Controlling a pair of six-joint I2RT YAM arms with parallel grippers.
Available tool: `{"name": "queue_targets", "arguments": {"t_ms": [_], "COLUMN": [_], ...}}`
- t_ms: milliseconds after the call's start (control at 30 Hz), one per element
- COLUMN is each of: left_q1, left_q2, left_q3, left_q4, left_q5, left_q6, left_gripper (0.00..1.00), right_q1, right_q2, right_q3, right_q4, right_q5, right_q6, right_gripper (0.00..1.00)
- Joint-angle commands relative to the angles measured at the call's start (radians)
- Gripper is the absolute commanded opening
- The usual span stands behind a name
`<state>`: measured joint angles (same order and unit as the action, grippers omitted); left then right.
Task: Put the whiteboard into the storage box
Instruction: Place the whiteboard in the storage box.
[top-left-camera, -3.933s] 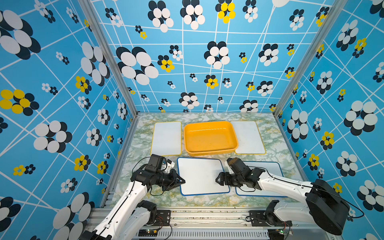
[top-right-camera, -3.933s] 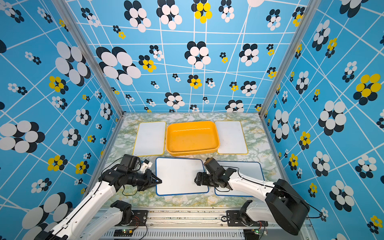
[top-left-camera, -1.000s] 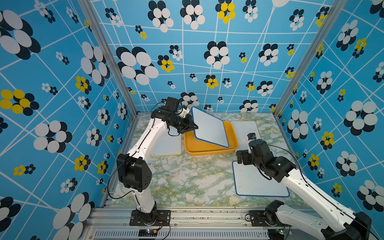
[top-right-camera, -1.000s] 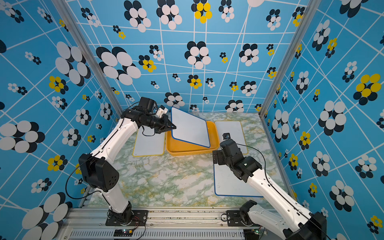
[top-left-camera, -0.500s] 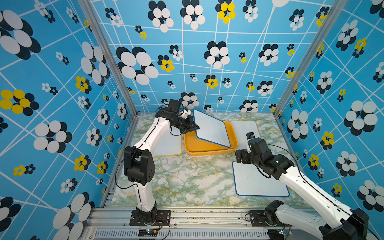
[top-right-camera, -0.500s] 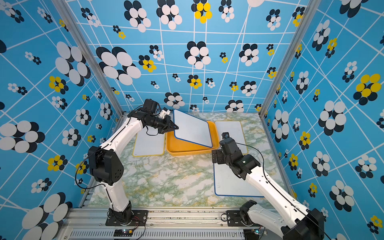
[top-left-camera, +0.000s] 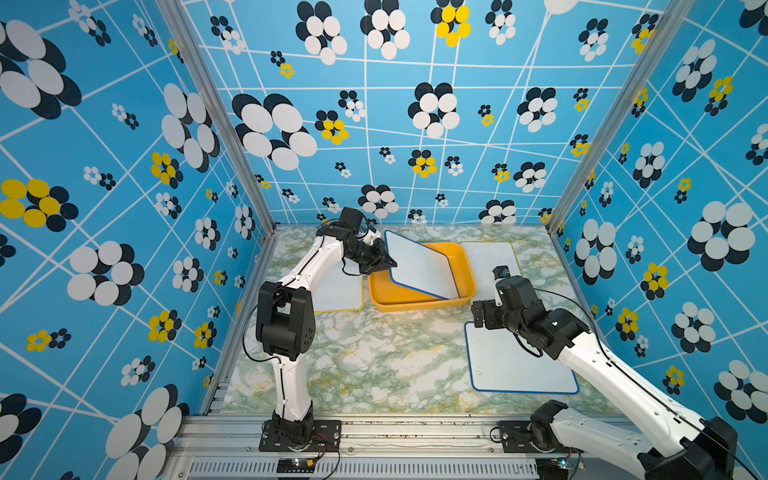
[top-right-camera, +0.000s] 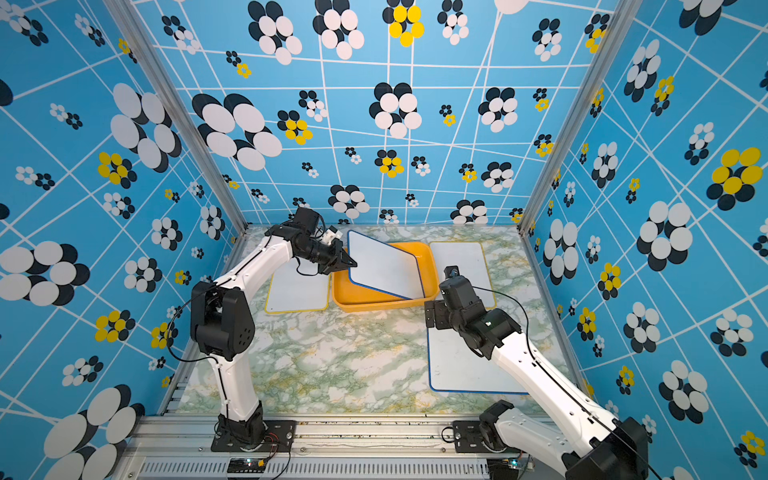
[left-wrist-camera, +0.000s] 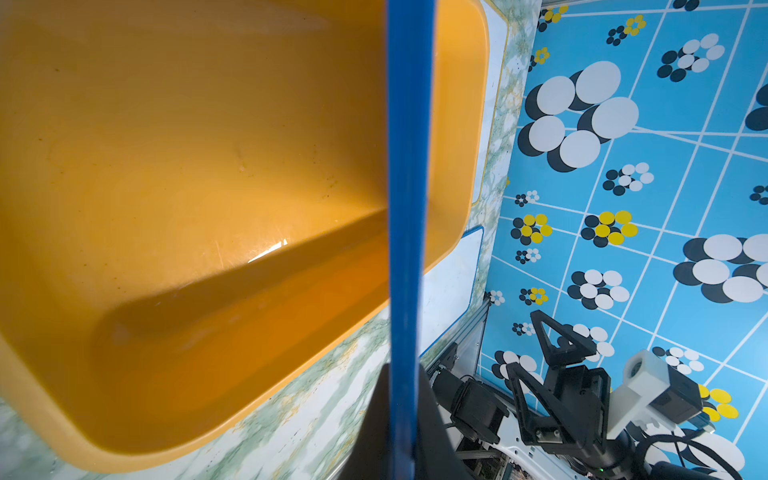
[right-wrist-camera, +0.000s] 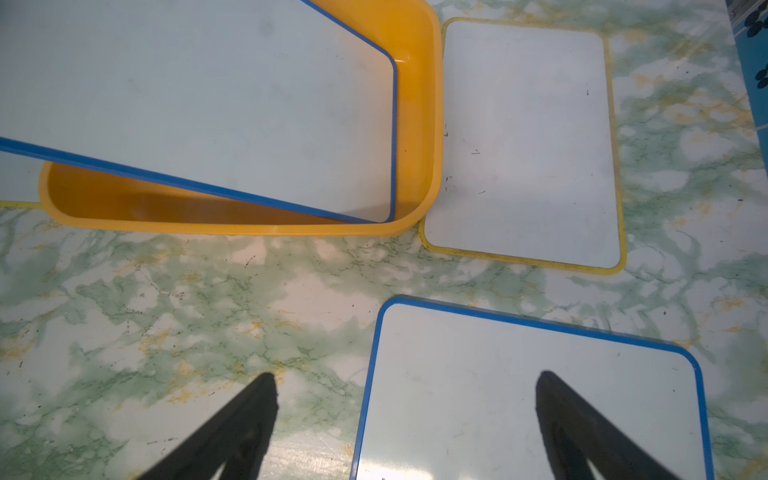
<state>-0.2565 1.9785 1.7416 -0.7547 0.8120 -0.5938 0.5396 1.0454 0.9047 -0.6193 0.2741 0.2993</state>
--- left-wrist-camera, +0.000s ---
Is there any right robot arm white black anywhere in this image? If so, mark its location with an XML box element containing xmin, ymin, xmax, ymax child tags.
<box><xmin>428</xmin><ymin>310</ymin><xmax>740</xmax><ymax>479</ymax></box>

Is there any yellow plastic storage box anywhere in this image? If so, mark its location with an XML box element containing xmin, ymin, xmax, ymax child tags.
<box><xmin>0</xmin><ymin>0</ymin><xmax>491</xmax><ymax>475</ymax></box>

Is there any blue framed whiteboard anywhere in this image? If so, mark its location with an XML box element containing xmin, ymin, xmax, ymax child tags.
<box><xmin>419</xmin><ymin>226</ymin><xmax>484</xmax><ymax>356</ymax></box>
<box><xmin>386</xmin><ymin>1</ymin><xmax>436</xmax><ymax>479</ymax></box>

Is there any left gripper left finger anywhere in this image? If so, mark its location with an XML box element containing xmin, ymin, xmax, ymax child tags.
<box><xmin>338</xmin><ymin>364</ymin><xmax>391</xmax><ymax>480</ymax></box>

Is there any yellow framed whiteboard far right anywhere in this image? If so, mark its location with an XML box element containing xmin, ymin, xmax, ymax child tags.
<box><xmin>472</xmin><ymin>1</ymin><xmax>508</xmax><ymax>204</ymax></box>

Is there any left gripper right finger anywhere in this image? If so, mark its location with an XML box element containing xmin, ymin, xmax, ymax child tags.
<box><xmin>415</xmin><ymin>366</ymin><xmax>472</xmax><ymax>480</ymax></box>

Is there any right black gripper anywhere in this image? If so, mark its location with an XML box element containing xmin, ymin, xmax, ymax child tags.
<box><xmin>506</xmin><ymin>308</ymin><xmax>613</xmax><ymax>460</ymax></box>

